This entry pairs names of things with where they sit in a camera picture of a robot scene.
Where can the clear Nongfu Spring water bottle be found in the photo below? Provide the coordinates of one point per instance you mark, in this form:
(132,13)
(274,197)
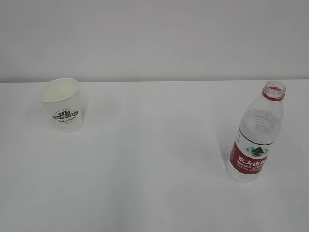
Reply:
(258,130)

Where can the white paper coffee cup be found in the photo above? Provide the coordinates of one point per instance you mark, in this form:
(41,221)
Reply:
(61,99)

